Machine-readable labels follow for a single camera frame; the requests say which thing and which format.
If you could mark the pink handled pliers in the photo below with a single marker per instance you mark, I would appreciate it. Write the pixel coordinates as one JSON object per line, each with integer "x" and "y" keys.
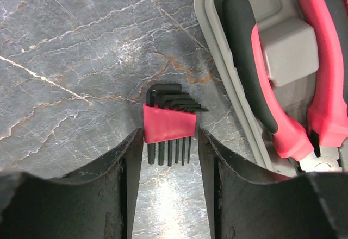
{"x": 314, "y": 148}

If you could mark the grey plastic tool case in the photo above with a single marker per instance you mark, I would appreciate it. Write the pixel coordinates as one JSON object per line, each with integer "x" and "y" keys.
{"x": 291, "y": 57}

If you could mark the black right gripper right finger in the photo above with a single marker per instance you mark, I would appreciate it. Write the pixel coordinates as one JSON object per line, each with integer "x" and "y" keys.
{"x": 245, "y": 200}

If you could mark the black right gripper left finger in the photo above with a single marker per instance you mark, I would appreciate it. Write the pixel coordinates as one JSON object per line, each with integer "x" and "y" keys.
{"x": 97, "y": 200}

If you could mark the hex keys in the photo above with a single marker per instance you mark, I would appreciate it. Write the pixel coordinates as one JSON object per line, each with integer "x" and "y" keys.
{"x": 170, "y": 116}

